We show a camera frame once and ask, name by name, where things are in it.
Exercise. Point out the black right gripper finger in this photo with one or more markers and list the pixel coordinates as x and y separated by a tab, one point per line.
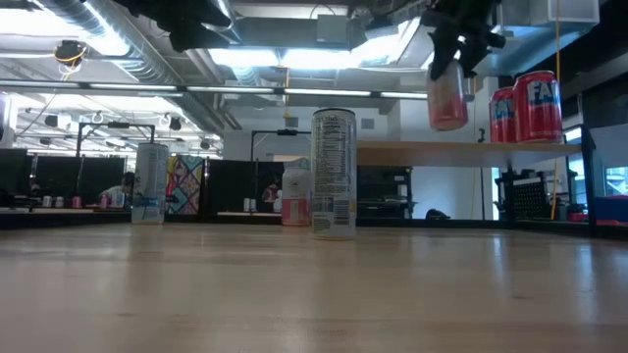
441	51
475	56

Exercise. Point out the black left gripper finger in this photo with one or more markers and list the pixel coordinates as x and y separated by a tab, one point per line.
211	33

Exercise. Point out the white pink beverage can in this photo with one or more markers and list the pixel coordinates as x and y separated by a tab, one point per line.
296	196
446	103

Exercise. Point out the white blue tall beverage can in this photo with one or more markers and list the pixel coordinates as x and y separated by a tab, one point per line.
149	184

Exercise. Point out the tall silver beverage can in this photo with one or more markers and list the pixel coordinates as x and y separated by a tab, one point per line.
333	174

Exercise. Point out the long ceiling light tube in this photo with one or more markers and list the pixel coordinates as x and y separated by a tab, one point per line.
230	89

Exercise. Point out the red Fanta can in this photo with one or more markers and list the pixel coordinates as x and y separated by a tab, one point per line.
538	108
501	117

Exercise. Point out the bright ceiling light panel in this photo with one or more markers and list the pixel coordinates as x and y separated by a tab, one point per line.
304	58

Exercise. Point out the grey ceiling box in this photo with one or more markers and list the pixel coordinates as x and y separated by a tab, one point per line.
333	30

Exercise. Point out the black partition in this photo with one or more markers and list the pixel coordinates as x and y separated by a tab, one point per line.
230	181
59	176

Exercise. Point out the black storage cabinet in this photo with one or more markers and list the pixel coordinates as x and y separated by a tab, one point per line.
382	191

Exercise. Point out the black pegboard cart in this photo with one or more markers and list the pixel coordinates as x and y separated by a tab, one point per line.
532	198

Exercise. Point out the colourful patchwork panel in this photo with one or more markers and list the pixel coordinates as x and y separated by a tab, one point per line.
186	186

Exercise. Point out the black bag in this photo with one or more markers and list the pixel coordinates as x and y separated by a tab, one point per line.
436	215

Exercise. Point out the person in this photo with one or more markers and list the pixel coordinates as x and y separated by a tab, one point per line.
118	193
271	193

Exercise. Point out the red bin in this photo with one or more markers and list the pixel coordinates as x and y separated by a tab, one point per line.
577	216

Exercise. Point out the blue bin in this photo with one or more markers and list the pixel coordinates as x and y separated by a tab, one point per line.
611	208

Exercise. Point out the silver ventilation duct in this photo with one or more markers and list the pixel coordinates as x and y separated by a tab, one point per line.
147	64

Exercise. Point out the white ceiling duct box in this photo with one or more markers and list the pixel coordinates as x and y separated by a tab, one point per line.
564	12

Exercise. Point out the wooden shelf with black frame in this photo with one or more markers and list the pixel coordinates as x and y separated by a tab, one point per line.
441	153

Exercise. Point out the black rig frame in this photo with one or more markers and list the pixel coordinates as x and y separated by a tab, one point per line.
118	125
287	132

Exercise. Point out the black metal table frame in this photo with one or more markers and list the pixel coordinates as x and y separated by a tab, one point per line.
441	223

